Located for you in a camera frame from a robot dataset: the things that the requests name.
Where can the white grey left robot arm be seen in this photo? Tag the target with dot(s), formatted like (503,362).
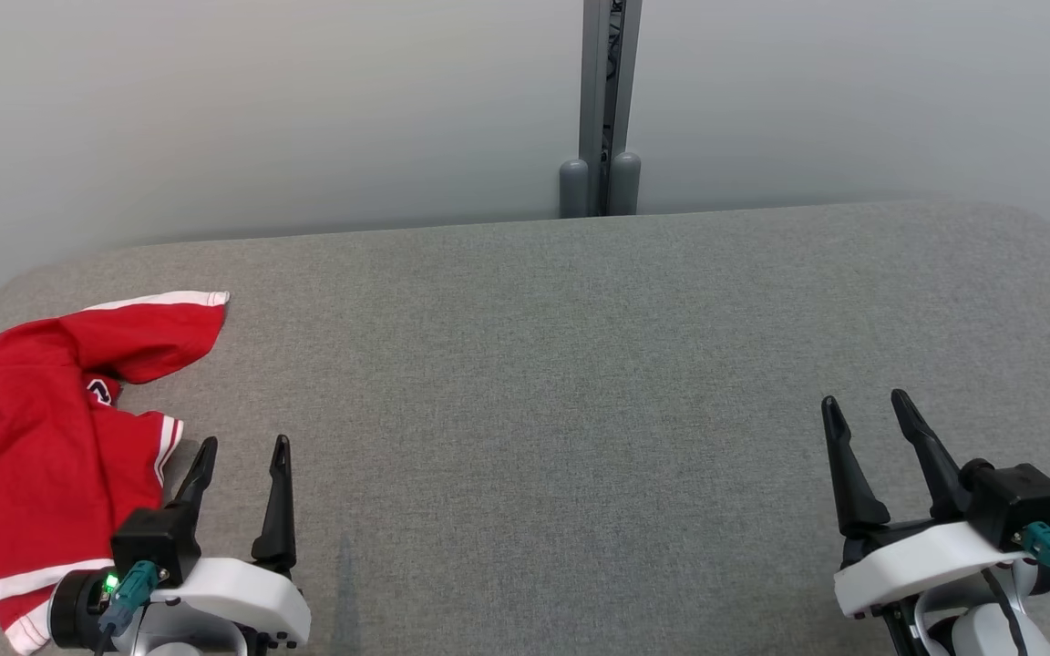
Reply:
(188,647)

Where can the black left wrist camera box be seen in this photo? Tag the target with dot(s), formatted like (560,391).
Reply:
(156,542)

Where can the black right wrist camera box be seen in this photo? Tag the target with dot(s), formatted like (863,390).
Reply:
(1017,501)

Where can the red garment with white hem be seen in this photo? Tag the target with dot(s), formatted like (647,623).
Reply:
(151,337)

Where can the grey metal partition post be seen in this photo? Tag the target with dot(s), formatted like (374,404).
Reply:
(593,82)

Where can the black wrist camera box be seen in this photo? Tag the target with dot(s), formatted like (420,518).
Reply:
(156,542)
(1017,501)

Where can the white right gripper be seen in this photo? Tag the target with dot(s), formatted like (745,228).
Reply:
(917,556)

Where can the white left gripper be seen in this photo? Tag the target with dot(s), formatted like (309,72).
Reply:
(242,592)

